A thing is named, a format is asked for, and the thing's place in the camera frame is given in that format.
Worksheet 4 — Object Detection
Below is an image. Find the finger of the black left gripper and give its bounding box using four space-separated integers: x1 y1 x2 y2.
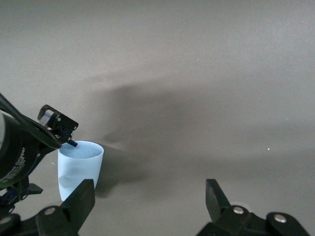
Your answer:
14 113 62 150
37 104 79 148

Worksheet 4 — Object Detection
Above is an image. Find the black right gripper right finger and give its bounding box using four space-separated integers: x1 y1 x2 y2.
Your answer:
196 178 311 236

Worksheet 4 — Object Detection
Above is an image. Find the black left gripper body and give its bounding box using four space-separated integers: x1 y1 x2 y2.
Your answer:
0 114 54 190

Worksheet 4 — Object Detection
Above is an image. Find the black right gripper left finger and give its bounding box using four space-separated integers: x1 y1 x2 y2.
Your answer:
35 178 96 236

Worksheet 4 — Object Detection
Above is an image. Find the light blue cup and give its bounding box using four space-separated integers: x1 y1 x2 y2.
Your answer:
58 140 104 202

